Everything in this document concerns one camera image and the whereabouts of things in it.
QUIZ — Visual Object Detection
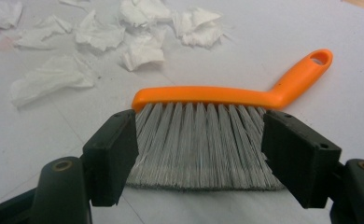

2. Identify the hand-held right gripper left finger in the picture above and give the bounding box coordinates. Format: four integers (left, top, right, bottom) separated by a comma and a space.
81, 108, 140, 208

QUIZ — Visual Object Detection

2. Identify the orange brush with grey bristles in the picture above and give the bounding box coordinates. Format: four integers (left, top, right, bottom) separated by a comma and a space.
126, 49, 334, 191

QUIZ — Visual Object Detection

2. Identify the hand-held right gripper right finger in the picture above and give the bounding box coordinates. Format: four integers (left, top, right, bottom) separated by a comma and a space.
261, 110, 343, 209

